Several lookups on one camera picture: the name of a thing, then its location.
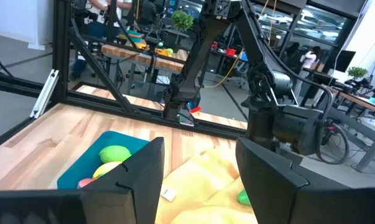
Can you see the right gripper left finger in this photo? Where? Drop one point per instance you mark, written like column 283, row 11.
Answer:
column 128, row 199

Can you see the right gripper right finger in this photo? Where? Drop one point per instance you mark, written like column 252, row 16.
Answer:
column 283, row 199

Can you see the red toy strawberry green leaves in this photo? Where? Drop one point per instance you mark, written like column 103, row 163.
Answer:
column 85, row 183

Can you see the light green toy fruit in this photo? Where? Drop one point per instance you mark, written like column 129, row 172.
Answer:
column 114, row 154

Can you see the teal plastic tub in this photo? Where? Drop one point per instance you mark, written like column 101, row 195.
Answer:
column 81, row 165

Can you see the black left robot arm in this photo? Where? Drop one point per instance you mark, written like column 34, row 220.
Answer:
column 193, row 62

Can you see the green toy vegetable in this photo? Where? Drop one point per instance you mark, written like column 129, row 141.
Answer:
column 243, row 197

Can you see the yellow cloth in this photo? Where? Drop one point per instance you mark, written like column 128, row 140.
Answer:
column 193, row 183

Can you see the person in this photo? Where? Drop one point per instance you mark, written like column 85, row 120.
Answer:
column 97, row 29
column 149, row 12
column 308, row 59

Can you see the long wooden workbench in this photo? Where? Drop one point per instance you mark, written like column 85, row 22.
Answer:
column 361, row 101

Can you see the small green potted plant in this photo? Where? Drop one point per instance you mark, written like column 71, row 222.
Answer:
column 357, row 72

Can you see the black monitor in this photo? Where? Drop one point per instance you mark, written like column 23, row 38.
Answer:
column 345, row 60

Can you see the blue box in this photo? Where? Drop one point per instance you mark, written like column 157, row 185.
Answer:
column 243, row 56

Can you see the red box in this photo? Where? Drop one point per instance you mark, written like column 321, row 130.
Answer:
column 230, row 52

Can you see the pink box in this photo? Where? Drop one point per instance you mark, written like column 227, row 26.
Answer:
column 214, row 45

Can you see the silver aluminium extrusion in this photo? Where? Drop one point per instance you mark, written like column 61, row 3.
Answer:
column 44, row 93

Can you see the wooden background table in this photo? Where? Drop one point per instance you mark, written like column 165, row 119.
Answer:
column 143, row 59

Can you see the bushy green plant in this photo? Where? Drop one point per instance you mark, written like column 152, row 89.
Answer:
column 182, row 20

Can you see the teal bowl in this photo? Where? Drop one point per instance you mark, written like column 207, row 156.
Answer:
column 134, row 36

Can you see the black frame end rail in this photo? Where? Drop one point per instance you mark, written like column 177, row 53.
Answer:
column 143, row 113

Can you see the black frame side rail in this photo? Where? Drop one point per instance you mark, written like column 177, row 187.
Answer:
column 19, row 127

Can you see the black frame diagonal brace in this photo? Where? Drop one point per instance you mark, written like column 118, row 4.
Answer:
column 97, row 67

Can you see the black frame vertical post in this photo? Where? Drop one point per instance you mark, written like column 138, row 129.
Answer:
column 61, row 46

